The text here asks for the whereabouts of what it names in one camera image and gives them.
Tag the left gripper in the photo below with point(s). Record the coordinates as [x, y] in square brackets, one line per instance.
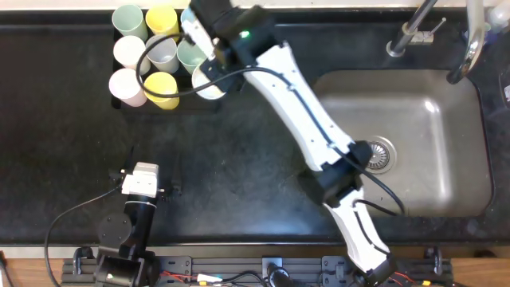
[165, 194]

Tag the yellow cup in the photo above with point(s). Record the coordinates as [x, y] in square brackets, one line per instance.
[159, 83]
[161, 18]

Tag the pink cup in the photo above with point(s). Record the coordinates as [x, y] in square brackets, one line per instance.
[125, 85]

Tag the white cup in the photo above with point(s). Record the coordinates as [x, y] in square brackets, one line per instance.
[211, 93]
[127, 52]

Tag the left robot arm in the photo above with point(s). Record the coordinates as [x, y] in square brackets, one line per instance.
[137, 223]

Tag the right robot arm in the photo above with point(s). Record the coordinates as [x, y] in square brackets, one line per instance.
[303, 115]

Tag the black tray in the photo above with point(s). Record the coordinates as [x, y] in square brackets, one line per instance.
[191, 105]

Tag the grey cup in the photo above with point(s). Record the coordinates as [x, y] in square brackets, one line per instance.
[161, 52]

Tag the green cup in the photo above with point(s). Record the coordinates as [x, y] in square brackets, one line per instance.
[127, 18]
[189, 56]

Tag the blue cup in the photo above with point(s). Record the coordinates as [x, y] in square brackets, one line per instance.
[185, 15]

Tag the steel sink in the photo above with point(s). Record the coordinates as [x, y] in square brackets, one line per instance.
[438, 139]

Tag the steel tap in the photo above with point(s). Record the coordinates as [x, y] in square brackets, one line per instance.
[476, 40]

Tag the blue soap bottle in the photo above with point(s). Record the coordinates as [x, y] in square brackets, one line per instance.
[500, 18]

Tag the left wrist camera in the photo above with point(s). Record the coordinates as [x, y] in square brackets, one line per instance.
[141, 181]

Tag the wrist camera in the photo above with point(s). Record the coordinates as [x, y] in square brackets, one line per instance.
[199, 38]
[141, 181]

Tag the mounting rail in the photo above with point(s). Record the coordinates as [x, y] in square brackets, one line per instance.
[239, 267]

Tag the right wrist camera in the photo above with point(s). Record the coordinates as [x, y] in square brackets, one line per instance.
[199, 38]

